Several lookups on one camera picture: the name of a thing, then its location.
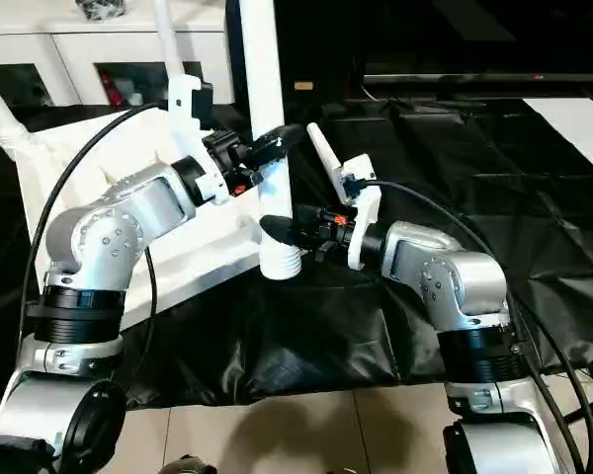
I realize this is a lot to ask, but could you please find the white plastic table leg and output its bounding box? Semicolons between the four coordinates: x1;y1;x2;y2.
153;0;191;100
239;0;308;281
0;67;29;151
306;122;353;204

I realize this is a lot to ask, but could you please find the white plastic table top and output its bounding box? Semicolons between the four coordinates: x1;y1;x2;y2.
0;104;309;329

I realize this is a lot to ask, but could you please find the red bottle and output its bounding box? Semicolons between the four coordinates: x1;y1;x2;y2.
103;74;121;106

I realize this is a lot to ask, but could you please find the black plastic mat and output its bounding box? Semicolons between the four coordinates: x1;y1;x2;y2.
0;94;593;411

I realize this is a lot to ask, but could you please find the white sideboard cabinet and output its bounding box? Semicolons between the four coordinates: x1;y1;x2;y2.
0;0;236;110

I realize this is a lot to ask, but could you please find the grey crumpled object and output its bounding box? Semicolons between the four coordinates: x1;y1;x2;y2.
76;0;128;22

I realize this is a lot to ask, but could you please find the black low shelf board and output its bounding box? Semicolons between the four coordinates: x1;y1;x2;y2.
361;70;593;86

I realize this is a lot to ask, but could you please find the white paper sheet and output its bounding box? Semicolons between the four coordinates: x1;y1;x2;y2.
522;96;593;185

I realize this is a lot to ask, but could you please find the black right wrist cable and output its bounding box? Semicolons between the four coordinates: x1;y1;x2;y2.
360;178;593;470

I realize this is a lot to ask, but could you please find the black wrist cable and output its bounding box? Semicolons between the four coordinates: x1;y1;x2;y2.
360;178;593;470
20;102;171;396

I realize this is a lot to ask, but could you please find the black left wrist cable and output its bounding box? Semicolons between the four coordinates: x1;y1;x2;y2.
20;102;171;396

